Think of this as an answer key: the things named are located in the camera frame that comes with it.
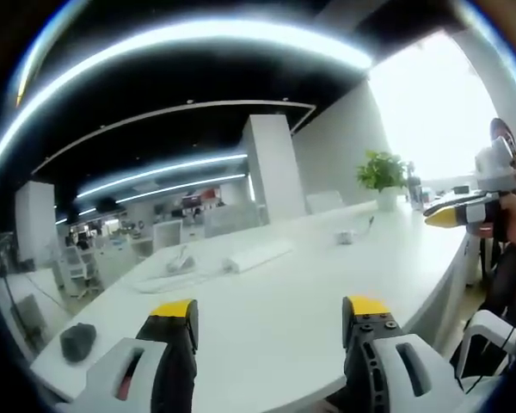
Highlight person's dark clothing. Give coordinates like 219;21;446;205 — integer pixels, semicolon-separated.
480;247;516;330

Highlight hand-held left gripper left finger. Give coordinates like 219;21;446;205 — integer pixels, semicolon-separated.
55;299;199;413

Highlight white office swivel chair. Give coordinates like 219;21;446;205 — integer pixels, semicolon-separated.
63;243;101;299

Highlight black thin cable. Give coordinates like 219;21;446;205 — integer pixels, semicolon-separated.
454;317;516;391

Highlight long ceiling light strip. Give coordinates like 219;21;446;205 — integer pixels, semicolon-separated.
0;18;372;170

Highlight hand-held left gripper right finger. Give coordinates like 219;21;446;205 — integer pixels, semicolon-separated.
341;294;470;413

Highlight thin charger cable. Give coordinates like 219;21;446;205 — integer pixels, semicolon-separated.
353;215;376;237

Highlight black crumpled object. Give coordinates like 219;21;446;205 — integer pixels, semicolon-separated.
59;322;98;361

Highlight white desk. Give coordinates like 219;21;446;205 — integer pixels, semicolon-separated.
29;195;478;404

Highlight white armchair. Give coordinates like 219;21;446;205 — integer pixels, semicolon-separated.
449;308;516;398

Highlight green potted plant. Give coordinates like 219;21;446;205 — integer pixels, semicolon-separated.
355;149;409;213

